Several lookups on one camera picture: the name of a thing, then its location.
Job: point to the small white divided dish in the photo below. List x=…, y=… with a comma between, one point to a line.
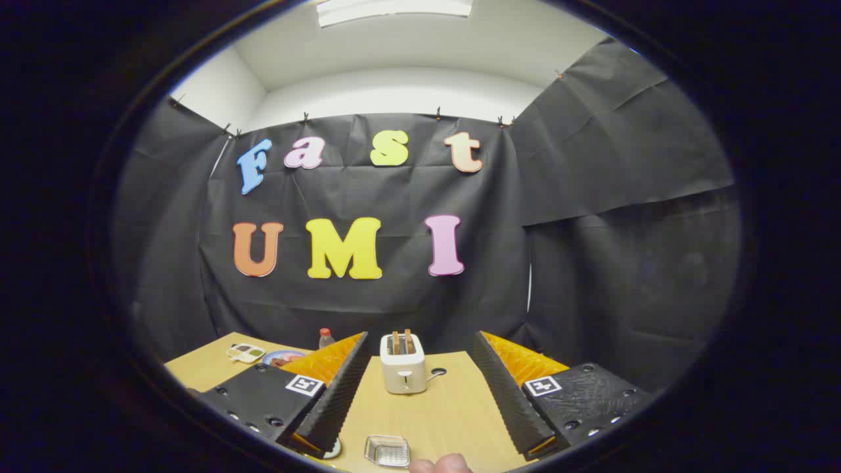
x=246, y=353

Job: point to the ceiling light panel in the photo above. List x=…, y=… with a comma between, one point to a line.
x=394, y=10

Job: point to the toast slice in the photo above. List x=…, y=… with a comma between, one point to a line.
x=395, y=343
x=408, y=340

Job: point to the brown food pieces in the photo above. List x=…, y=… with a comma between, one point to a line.
x=281, y=361

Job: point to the blue plate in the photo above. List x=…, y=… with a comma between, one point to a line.
x=272, y=355

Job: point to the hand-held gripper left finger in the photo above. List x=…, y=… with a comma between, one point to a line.
x=341, y=394

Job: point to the black backdrop cloth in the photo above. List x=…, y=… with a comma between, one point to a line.
x=591, y=263

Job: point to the clear water bottle red cap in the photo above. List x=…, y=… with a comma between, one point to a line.
x=326, y=340

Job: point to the white toaster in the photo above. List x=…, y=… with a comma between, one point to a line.
x=402, y=376

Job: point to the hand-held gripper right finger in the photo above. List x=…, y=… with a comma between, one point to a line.
x=506, y=394

